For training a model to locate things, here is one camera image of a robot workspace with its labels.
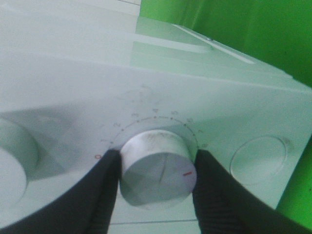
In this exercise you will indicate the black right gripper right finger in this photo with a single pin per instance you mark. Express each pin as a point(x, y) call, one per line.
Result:
point(223, 206)

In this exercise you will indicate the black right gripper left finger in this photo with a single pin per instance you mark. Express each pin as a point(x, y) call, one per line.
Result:
point(85, 209)

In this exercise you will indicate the round white door button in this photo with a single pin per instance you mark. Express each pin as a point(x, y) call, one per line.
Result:
point(258, 159)

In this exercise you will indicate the white round knob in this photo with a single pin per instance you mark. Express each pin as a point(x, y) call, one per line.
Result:
point(19, 156)
point(156, 170)

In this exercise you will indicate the white microwave oven body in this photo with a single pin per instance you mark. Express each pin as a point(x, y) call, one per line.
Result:
point(85, 77)

